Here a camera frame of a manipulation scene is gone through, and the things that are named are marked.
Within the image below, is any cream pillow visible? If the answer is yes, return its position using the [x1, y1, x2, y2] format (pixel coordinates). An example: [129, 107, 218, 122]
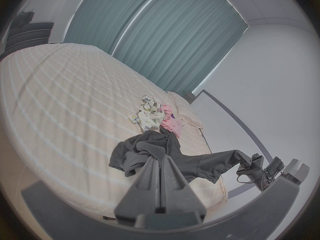
[166, 91, 203, 129]

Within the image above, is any black T-shirt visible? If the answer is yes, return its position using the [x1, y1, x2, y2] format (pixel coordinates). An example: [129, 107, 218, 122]
[109, 130, 240, 184]

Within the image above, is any pink garment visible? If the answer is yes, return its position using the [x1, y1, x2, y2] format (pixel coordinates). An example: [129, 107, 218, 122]
[160, 104, 184, 138]

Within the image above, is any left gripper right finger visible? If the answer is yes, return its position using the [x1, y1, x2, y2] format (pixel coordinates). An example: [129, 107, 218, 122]
[161, 156, 207, 222]

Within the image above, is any dark grey draped cloth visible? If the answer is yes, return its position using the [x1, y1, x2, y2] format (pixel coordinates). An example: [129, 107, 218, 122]
[16, 9, 34, 26]

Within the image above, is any white printed garment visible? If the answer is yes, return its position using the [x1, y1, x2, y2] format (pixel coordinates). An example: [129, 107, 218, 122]
[128, 95, 166, 132]

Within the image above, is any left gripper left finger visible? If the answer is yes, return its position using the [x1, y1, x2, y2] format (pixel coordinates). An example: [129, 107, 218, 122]
[114, 156, 160, 226]

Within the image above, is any bed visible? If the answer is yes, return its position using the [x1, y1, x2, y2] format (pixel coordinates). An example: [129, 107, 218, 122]
[0, 43, 275, 221]

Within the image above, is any blue-green curtain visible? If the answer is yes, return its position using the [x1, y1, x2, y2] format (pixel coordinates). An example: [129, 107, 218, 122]
[62, 0, 173, 56]
[111, 0, 249, 98]

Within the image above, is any black chest of drawers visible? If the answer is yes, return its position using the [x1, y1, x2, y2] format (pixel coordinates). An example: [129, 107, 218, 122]
[5, 9, 55, 53]

